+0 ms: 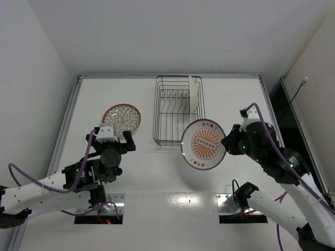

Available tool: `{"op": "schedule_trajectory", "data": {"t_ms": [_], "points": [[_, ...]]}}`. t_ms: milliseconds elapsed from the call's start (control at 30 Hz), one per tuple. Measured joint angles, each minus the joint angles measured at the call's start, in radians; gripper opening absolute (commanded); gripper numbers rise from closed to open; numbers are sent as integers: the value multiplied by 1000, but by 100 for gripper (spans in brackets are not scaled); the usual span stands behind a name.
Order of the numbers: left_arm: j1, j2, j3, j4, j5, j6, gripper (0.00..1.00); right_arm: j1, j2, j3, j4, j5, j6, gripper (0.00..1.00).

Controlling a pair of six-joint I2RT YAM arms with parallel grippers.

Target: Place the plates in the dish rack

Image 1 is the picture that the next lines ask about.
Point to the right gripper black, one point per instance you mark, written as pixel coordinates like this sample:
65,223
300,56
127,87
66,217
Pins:
233,141

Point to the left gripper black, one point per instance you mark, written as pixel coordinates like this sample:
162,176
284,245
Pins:
128,142

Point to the white plate orange sunburst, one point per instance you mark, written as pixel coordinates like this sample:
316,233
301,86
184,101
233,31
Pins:
201,145

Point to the floral plate orange rim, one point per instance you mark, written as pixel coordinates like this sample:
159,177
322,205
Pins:
124,117
193,95

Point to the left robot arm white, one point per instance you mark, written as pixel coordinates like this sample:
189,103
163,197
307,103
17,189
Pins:
99,166

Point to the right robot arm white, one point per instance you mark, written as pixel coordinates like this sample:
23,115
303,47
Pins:
314,230

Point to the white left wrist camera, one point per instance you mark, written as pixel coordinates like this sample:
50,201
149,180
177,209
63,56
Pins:
106,133

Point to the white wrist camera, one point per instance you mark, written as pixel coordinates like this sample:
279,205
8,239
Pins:
106,133
249,116

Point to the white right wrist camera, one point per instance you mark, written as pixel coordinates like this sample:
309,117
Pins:
249,116

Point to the grey wire dish rack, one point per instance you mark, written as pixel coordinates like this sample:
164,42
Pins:
171,109

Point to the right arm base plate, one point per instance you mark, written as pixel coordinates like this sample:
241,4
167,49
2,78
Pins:
227,207

